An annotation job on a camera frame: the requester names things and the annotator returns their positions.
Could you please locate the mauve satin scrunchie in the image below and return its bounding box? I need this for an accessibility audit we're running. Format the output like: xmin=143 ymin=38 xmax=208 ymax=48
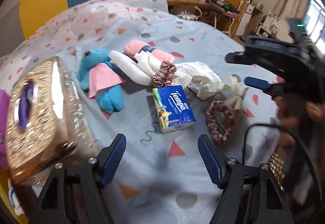
xmin=153 ymin=60 xmax=177 ymax=87

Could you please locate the wooden cabinet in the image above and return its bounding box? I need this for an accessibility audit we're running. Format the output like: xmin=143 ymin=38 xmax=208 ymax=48
xmin=216 ymin=0 xmax=249 ymax=37

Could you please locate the blue tissue packet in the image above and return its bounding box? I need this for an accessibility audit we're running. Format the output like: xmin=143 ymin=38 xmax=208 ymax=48
xmin=152 ymin=85 xmax=197 ymax=134

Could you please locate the pink rolled towel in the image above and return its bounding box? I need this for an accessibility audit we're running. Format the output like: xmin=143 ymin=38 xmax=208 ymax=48
xmin=123 ymin=40 xmax=176 ymax=65

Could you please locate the purple gift box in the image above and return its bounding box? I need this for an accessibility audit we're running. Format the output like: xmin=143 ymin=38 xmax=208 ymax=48
xmin=0 ymin=89 xmax=12 ymax=170

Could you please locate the white tote bag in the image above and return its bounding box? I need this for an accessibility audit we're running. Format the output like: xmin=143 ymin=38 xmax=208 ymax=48
xmin=178 ymin=7 xmax=203 ymax=21

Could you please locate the black cable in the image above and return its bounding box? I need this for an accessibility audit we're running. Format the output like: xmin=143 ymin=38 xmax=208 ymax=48
xmin=241 ymin=124 xmax=323 ymax=199

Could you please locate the side window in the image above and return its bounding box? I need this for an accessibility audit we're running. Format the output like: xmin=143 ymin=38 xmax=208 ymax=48
xmin=303 ymin=0 xmax=325 ymax=45

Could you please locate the cream plastic-wrapped pack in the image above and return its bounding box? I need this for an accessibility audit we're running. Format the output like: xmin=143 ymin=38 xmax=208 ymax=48
xmin=186 ymin=62 xmax=225 ymax=101

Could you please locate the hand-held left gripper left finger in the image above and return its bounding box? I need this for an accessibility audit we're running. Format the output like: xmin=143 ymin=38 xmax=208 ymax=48
xmin=30 ymin=133 xmax=127 ymax=224

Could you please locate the gold checkered object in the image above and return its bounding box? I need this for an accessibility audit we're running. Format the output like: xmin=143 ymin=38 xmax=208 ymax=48
xmin=268 ymin=152 xmax=287 ymax=187

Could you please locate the person's right hand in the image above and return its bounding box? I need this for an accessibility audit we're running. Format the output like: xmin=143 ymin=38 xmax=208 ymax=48
xmin=275 ymin=95 xmax=325 ymax=144

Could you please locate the white blue printed packet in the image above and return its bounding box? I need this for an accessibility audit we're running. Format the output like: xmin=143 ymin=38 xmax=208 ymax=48
xmin=7 ymin=178 xmax=29 ymax=216

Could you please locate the pink satin scrunchie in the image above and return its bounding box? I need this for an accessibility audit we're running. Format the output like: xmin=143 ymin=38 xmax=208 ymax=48
xmin=205 ymin=100 xmax=242 ymax=146

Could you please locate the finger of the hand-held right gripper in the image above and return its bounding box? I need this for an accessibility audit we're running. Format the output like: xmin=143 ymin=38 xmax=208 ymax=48
xmin=244 ymin=76 xmax=285 ymax=100
xmin=225 ymin=51 xmax=280 ymax=73

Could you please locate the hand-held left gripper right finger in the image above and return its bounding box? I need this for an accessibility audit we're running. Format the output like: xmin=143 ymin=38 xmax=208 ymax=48
xmin=197 ymin=134 xmax=296 ymax=224

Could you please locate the gold glitter tissue box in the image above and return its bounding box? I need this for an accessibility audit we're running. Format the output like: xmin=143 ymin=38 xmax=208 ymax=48
xmin=5 ymin=56 xmax=101 ymax=185

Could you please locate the blue teddy bear pink dress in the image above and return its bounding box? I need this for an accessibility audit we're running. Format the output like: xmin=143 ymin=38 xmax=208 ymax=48
xmin=77 ymin=48 xmax=127 ymax=115

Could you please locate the white foam sponge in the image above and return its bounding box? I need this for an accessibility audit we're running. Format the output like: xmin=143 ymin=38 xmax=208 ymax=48
xmin=109 ymin=50 xmax=153 ymax=86

